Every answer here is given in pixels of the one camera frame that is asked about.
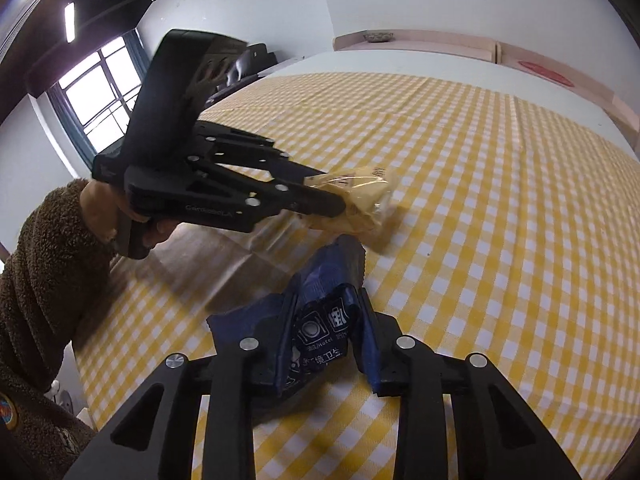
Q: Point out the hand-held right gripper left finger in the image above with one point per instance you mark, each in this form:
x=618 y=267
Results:
x=265 y=355

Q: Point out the red round mat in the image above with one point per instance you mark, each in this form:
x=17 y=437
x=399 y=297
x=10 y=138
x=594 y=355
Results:
x=545 y=72

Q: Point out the yellow clear plastic wrapper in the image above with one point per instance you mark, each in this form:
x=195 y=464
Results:
x=365 y=195

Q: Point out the person's left hand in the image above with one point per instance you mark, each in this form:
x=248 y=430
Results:
x=100 y=210

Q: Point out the yellow checkered tablecloth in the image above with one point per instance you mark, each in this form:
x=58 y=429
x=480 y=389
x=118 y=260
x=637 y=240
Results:
x=475 y=260

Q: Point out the blue framed window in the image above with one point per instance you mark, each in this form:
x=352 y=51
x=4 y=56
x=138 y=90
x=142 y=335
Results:
x=95 y=95

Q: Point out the ceiling light bar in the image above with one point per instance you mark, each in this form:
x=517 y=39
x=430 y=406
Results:
x=69 y=22

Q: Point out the brown fleece jacket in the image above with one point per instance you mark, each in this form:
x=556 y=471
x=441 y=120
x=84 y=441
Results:
x=40 y=440

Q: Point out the black chair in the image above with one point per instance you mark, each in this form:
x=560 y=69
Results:
x=240 y=70
x=265 y=57

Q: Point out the pink bench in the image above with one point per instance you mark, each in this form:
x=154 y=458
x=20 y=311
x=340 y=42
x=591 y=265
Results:
x=450 y=42

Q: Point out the person's left forearm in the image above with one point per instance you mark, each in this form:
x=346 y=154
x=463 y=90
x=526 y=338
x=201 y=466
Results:
x=40 y=270

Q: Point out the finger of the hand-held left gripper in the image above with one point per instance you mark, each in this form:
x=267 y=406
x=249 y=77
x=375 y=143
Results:
x=250 y=152
x=310 y=202

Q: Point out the dark blue wrapper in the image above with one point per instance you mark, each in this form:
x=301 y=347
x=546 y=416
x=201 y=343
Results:
x=320 y=310

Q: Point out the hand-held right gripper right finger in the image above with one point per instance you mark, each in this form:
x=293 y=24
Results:
x=372 y=355

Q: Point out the small woven bowl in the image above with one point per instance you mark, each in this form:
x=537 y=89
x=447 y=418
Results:
x=378 y=36

